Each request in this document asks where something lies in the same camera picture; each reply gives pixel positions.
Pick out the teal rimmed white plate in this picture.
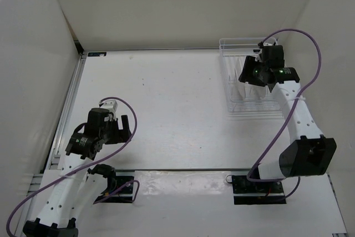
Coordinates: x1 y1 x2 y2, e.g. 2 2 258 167
234 57 246 100

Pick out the white wire dish rack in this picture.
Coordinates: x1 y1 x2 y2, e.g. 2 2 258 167
218 37 286 120

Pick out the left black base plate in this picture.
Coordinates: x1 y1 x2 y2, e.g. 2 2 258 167
91 175 135 204

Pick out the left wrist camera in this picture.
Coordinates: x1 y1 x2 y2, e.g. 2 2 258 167
99 99 118 115

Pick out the aluminium rail frame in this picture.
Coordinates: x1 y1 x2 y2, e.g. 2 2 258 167
26 41 87 221

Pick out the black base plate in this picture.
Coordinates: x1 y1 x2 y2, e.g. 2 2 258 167
225 174 286 205
91 175 135 204

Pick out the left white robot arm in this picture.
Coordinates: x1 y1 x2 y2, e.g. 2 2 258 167
23 100 131 236

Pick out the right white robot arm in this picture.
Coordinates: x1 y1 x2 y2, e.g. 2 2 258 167
239 45 337 193

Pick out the black label sticker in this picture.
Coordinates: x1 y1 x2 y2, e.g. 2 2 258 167
87 52 107 57

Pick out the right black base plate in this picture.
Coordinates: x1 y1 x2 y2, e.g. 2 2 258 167
225 174 286 205

